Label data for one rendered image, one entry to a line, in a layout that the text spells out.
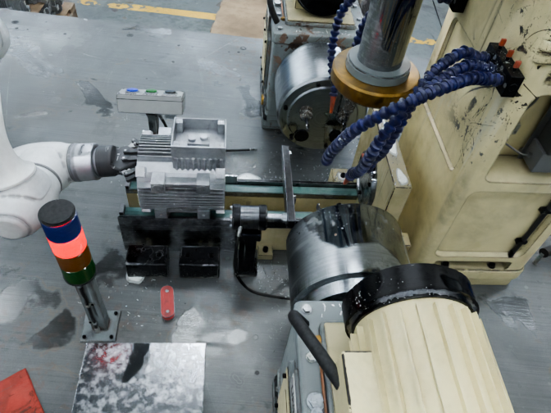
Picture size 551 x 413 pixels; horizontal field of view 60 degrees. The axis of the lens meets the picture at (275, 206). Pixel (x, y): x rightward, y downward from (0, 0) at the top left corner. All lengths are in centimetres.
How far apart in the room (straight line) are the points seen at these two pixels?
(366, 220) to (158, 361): 50
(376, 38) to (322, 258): 42
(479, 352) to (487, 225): 62
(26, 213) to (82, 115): 74
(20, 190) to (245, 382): 62
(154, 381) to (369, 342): 51
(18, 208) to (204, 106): 88
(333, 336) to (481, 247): 60
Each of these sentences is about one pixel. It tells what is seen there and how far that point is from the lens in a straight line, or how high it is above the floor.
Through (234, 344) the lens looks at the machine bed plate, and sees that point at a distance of 117.
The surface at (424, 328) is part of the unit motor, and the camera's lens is 61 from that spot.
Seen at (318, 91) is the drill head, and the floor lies 113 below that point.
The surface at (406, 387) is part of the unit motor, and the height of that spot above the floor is 134.
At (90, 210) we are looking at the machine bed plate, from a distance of 144.
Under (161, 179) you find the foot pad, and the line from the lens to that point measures 111.
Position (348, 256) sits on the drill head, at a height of 116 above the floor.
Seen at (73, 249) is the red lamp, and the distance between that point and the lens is 93.
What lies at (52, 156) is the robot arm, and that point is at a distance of 119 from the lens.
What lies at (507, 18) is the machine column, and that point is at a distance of 98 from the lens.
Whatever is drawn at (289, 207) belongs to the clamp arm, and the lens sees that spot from 111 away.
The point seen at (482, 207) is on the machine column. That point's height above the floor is 111.
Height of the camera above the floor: 187
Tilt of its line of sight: 49 degrees down
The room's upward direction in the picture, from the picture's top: 8 degrees clockwise
